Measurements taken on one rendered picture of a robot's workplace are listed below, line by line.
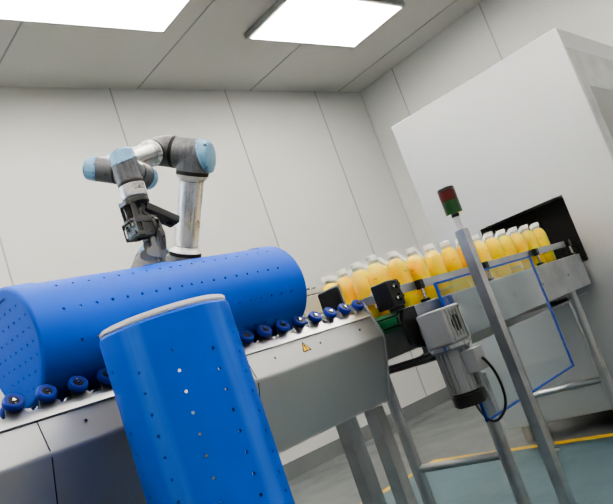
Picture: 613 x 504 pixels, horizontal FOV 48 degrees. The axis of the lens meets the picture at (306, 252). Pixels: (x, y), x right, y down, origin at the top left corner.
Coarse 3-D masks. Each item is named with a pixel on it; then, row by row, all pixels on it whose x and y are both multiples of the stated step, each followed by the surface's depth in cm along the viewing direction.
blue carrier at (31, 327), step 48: (0, 288) 159; (48, 288) 158; (96, 288) 165; (144, 288) 173; (192, 288) 182; (240, 288) 193; (288, 288) 207; (0, 336) 161; (48, 336) 150; (96, 336) 158; (0, 384) 164; (48, 384) 152; (96, 384) 165
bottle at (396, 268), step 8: (392, 256) 250; (392, 264) 248; (400, 264) 248; (392, 272) 248; (400, 272) 247; (408, 272) 249; (400, 280) 247; (408, 280) 247; (408, 296) 246; (416, 296) 247; (408, 304) 245
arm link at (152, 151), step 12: (144, 144) 235; (156, 144) 238; (96, 156) 210; (108, 156) 212; (144, 156) 228; (156, 156) 237; (84, 168) 208; (96, 168) 207; (108, 168) 206; (96, 180) 210; (108, 180) 208
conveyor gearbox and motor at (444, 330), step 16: (432, 320) 223; (448, 320) 221; (432, 336) 224; (448, 336) 220; (464, 336) 224; (432, 352) 224; (448, 352) 222; (464, 352) 220; (480, 352) 220; (448, 368) 222; (464, 368) 220; (480, 368) 217; (448, 384) 223; (464, 384) 220; (480, 384) 221; (464, 400) 219; (480, 400) 219
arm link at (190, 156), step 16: (176, 144) 240; (192, 144) 239; (208, 144) 240; (176, 160) 241; (192, 160) 239; (208, 160) 240; (192, 176) 240; (208, 176) 246; (192, 192) 243; (192, 208) 244; (176, 224) 247; (192, 224) 245; (176, 240) 247; (192, 240) 246; (176, 256) 245; (192, 256) 246
